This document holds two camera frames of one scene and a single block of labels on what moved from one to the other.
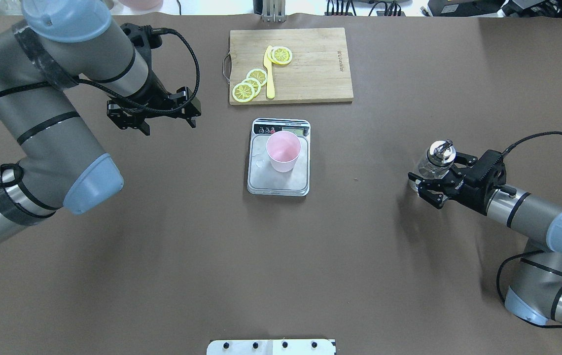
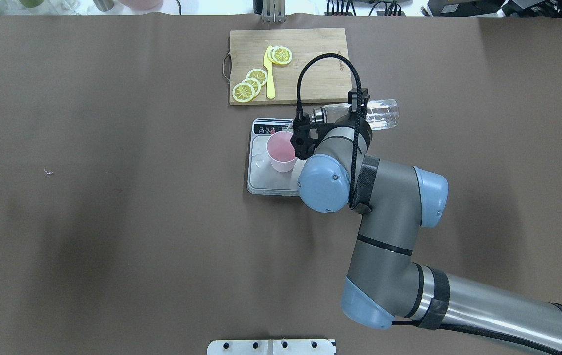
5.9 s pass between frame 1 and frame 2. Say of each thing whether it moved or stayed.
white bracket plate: stayed
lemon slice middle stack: stayed
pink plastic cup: stayed
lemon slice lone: stayed
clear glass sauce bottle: moved
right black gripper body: moved
